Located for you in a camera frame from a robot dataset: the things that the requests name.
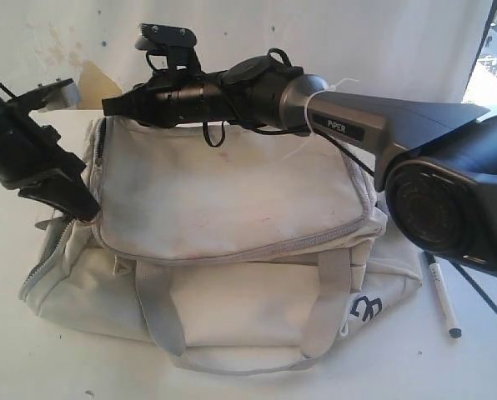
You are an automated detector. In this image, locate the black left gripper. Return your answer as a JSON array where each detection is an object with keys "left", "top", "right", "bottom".
[{"left": 0, "top": 100, "right": 100, "bottom": 219}]

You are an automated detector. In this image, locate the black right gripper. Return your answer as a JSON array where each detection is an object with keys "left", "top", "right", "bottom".
[{"left": 102, "top": 77, "right": 223, "bottom": 128}]

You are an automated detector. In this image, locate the white canvas duffel bag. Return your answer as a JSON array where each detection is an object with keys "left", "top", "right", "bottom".
[{"left": 19, "top": 117, "right": 422, "bottom": 376}]

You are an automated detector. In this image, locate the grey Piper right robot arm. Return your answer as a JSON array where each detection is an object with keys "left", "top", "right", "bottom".
[{"left": 103, "top": 50, "right": 497, "bottom": 277}]

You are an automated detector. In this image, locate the white marker with black cap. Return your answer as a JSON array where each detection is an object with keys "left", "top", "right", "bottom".
[{"left": 423, "top": 251, "right": 462, "bottom": 339}]

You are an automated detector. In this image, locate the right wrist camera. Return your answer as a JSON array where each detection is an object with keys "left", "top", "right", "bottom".
[{"left": 135, "top": 23, "right": 202, "bottom": 74}]

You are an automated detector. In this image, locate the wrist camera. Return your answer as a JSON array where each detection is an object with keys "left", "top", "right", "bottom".
[
  {"left": 27, "top": 78, "right": 81, "bottom": 113},
  {"left": 135, "top": 23, "right": 202, "bottom": 74}
]

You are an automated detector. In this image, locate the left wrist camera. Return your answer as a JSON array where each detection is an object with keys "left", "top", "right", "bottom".
[{"left": 27, "top": 78, "right": 81, "bottom": 113}]

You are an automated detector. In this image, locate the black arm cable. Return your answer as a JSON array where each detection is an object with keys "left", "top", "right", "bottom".
[{"left": 327, "top": 132, "right": 497, "bottom": 334}]

